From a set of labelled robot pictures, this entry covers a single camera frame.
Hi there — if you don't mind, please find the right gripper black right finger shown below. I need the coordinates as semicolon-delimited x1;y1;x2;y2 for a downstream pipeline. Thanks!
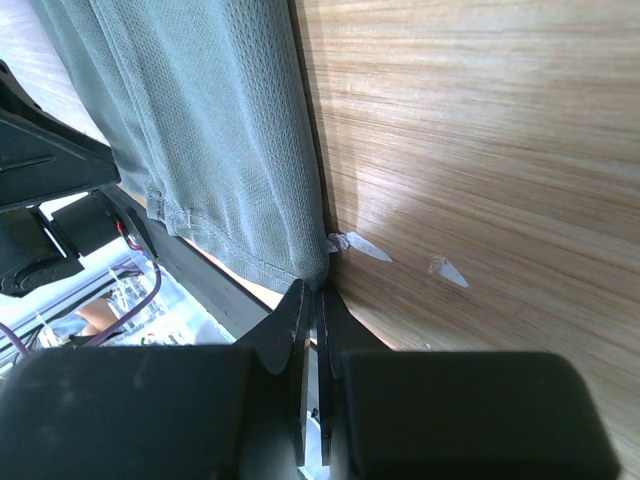
317;287;620;479

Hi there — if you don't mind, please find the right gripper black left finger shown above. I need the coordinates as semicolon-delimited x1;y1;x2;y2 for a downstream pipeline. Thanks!
1;281;311;479

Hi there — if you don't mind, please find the grey t shirt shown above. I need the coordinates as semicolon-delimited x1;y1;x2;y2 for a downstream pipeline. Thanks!
32;1;329;293

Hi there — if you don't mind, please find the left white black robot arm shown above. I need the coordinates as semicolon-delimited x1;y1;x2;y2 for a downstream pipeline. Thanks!
1;64;156;298

